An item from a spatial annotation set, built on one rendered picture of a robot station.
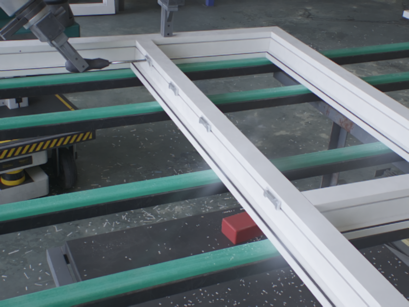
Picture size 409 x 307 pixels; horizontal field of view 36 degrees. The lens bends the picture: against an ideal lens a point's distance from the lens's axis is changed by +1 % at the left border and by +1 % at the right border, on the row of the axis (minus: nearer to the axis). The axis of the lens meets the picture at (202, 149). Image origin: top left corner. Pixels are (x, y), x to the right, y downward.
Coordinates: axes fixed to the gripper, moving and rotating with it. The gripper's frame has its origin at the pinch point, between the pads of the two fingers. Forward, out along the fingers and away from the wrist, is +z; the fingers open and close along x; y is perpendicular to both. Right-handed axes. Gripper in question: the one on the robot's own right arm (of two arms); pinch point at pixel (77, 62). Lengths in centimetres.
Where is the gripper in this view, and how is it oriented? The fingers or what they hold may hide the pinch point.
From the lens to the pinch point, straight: 156.4
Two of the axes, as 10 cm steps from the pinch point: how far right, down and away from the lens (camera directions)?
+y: 7.0, -6.9, 1.8
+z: 6.0, 7.1, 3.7
